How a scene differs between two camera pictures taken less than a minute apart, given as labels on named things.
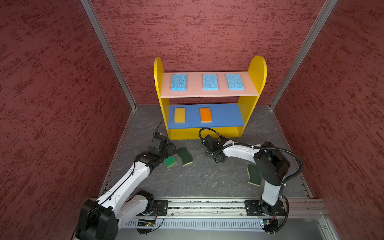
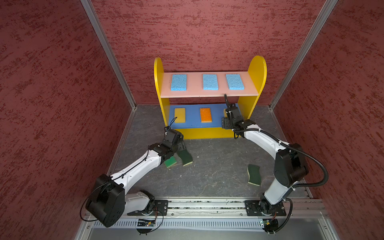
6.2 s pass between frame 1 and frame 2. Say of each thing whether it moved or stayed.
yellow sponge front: stayed
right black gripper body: moved
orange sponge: stayed
